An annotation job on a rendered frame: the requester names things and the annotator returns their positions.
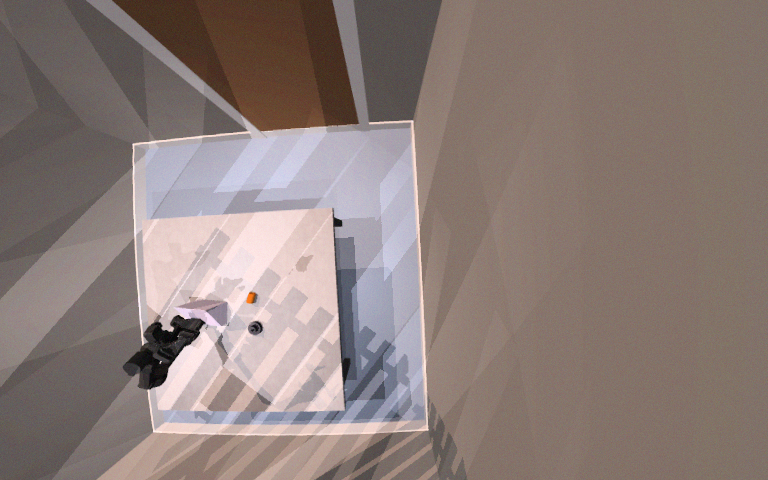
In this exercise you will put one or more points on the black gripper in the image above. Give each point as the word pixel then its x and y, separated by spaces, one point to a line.
pixel 169 343

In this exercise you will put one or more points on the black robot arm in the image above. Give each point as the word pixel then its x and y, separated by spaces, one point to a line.
pixel 152 372

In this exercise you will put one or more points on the dark grey round pedestal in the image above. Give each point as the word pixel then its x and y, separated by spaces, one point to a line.
pixel 255 328

